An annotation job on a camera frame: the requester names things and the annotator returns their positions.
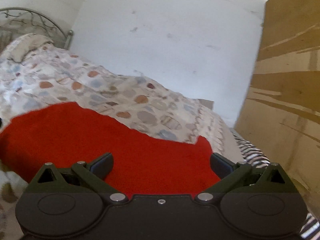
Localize metal bed headboard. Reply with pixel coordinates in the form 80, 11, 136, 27
1, 7, 74, 50

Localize beige pillow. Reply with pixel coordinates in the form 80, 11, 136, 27
7, 33, 54, 63

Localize patterned white duvet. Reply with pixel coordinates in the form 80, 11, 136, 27
0, 42, 245, 240

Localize wooden wardrobe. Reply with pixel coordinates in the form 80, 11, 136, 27
235, 0, 319, 206

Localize red knit garment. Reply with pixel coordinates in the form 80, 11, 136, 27
1, 102, 219, 196

